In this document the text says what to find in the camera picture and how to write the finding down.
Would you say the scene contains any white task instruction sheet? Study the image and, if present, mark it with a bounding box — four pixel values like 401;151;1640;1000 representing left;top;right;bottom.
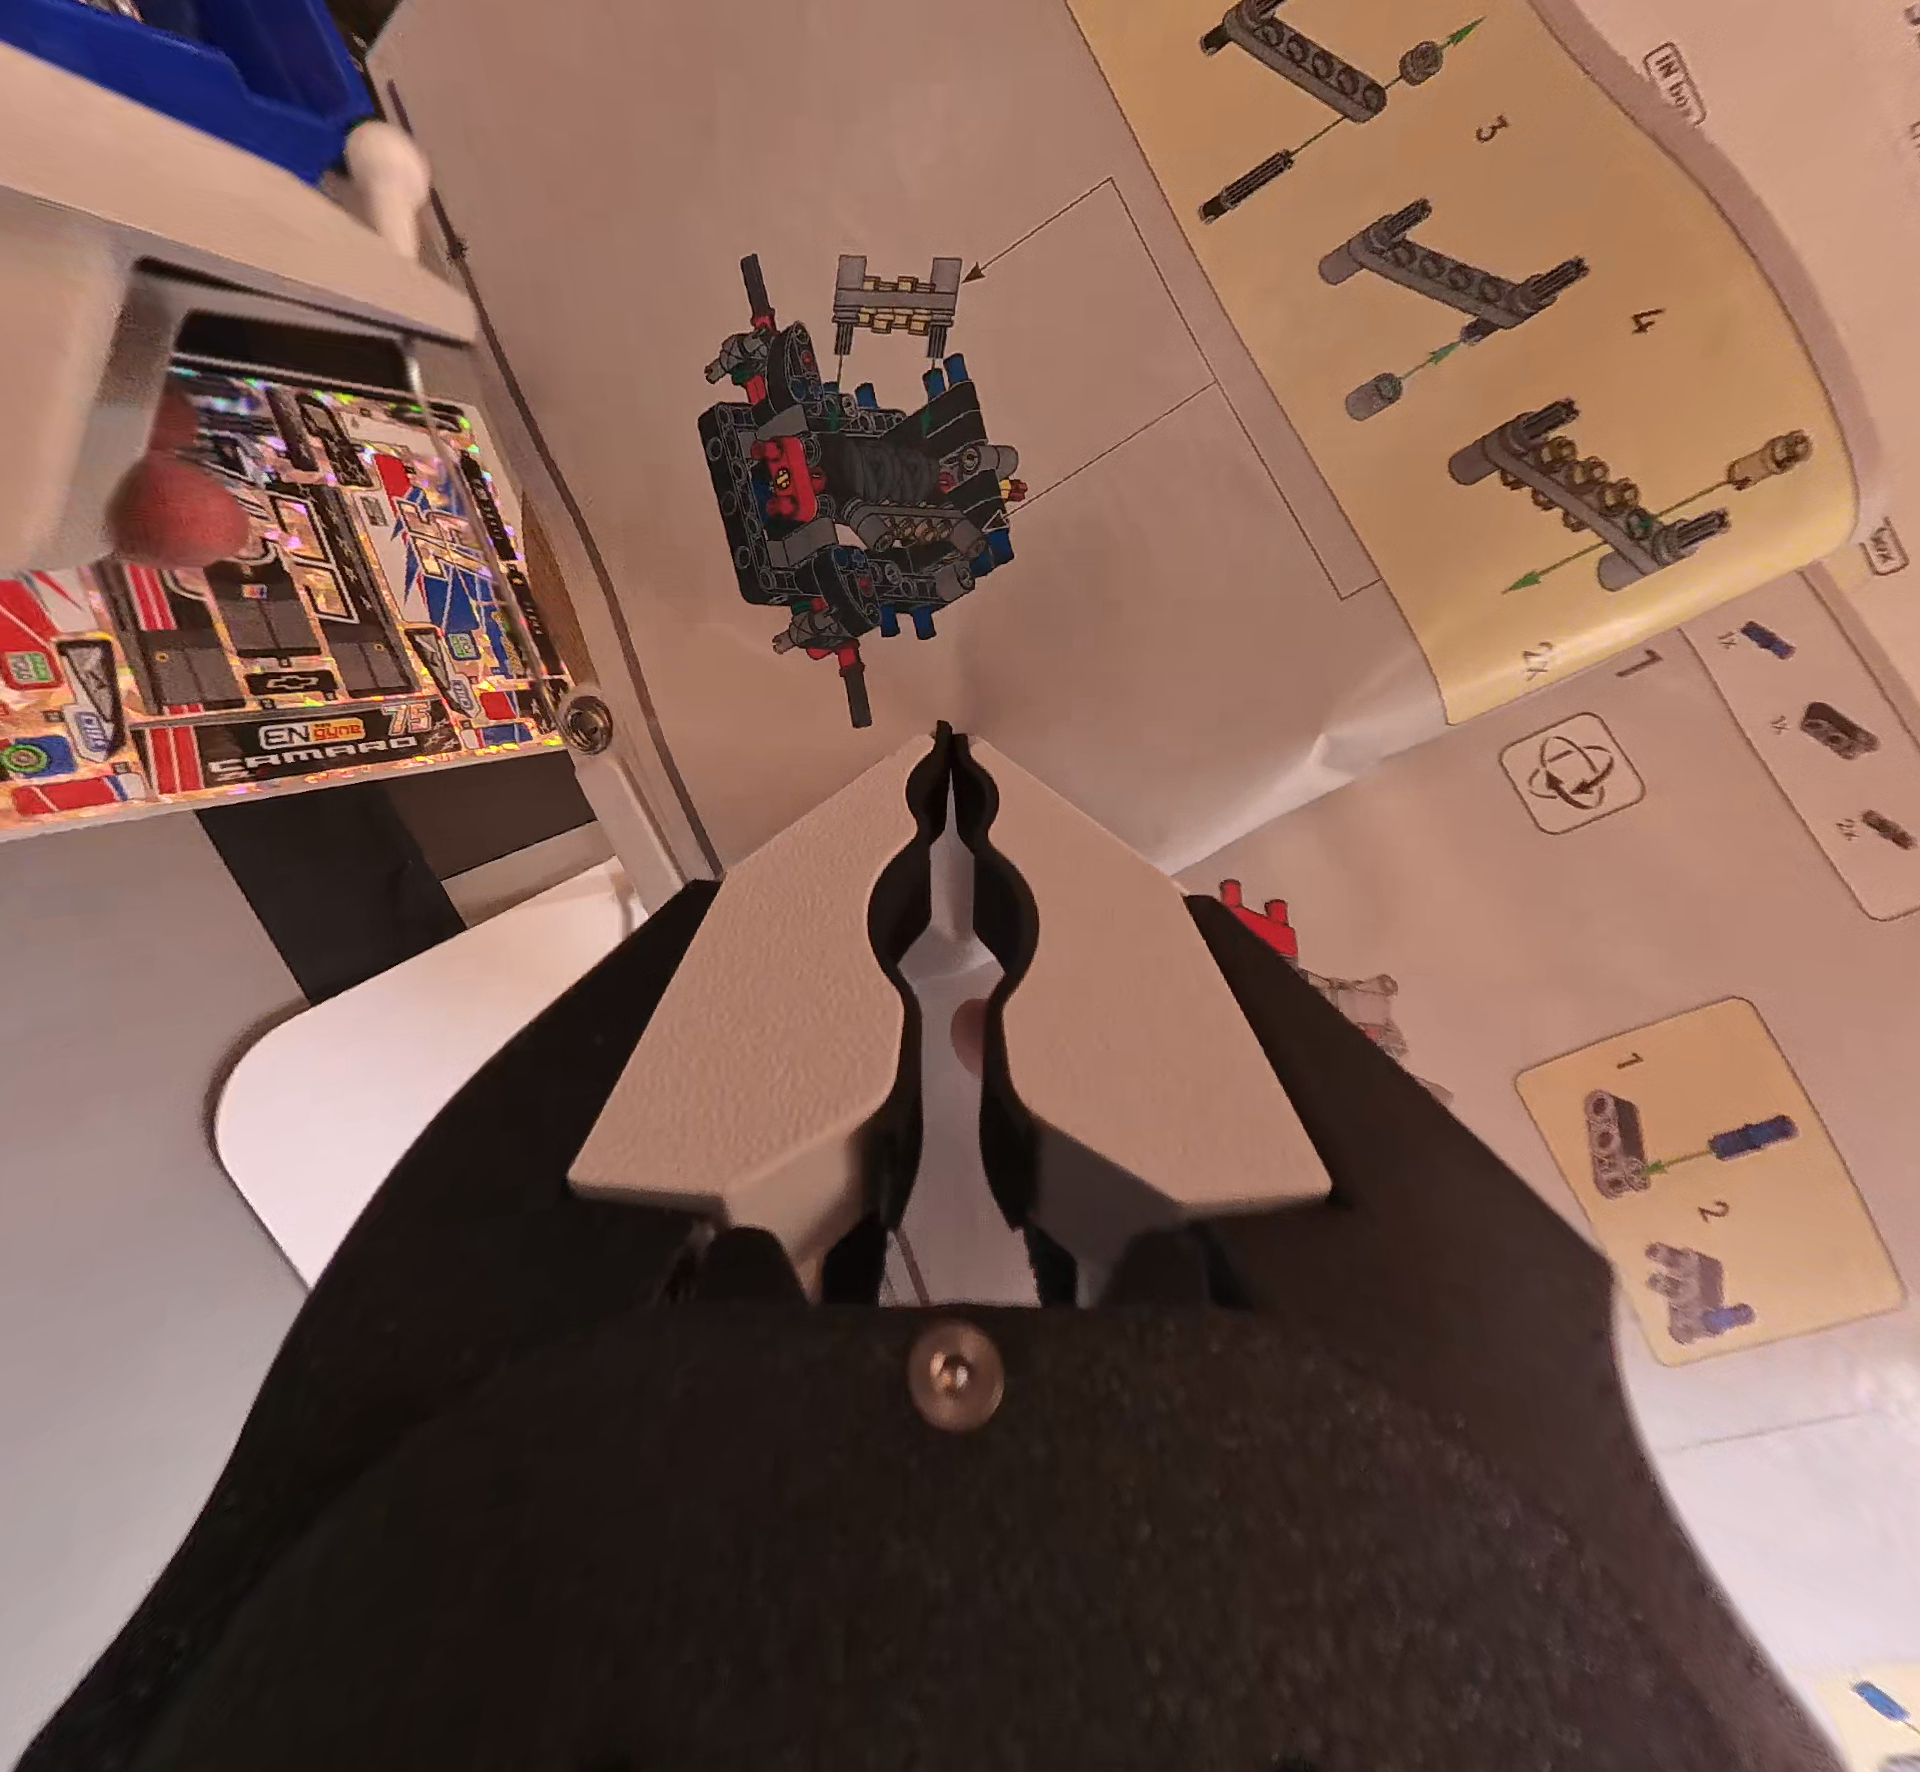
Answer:
1476;0;1920;590

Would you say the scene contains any blue plastic bin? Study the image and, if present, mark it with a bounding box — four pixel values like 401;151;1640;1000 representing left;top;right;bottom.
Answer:
0;0;381;189

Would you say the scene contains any person's left hand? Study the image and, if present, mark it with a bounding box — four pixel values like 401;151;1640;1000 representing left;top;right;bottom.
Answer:
109;384;253;573

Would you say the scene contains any lego instruction booklet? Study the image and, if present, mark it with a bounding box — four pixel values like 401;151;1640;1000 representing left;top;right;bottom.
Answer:
366;0;1920;1772

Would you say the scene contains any holographic sticker sheet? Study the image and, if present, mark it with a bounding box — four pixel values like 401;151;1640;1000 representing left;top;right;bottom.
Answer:
0;355;584;832

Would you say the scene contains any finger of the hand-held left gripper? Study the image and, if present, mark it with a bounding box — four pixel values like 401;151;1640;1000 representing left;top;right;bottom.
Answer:
0;38;486;352

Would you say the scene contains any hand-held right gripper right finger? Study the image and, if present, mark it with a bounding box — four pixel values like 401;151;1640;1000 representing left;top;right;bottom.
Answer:
950;735;1338;1302

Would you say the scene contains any white book stand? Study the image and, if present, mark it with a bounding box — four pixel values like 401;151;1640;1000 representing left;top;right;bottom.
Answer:
215;76;727;1299

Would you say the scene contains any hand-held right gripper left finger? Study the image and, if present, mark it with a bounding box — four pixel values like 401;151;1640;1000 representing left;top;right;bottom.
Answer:
567;735;954;1299

